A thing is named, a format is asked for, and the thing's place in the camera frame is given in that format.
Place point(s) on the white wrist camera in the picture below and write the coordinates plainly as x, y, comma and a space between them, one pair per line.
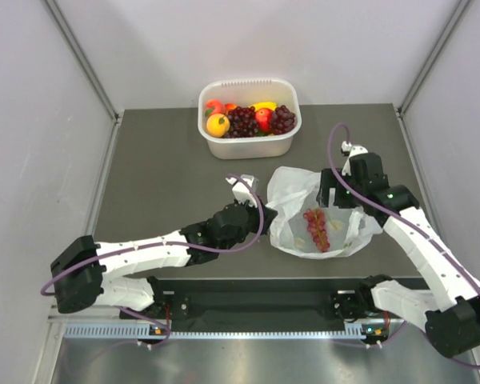
350, 150
244, 190

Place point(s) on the white plastic tub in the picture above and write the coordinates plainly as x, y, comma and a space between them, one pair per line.
243, 93

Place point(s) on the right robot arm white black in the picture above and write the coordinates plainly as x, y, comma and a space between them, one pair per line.
450, 314

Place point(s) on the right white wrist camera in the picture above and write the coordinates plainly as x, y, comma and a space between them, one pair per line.
350, 150

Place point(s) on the yellow banana bunch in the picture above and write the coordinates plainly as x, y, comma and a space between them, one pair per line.
264, 105

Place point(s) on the white plastic fruit bag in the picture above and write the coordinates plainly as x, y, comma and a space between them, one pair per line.
291, 191

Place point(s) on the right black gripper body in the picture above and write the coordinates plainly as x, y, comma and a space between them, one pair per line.
343, 199

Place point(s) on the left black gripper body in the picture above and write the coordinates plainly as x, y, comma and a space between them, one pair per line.
251, 225

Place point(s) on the light pink grape bunch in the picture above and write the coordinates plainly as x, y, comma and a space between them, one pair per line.
316, 227

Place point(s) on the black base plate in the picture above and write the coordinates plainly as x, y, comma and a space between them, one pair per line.
236, 304

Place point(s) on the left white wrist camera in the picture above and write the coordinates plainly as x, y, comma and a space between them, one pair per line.
244, 190

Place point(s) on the dark red grape bunch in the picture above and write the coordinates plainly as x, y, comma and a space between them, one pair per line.
239, 129

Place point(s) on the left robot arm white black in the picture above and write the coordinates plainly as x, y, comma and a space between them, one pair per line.
91, 273

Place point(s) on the red apple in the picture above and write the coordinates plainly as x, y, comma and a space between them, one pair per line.
263, 116
230, 108

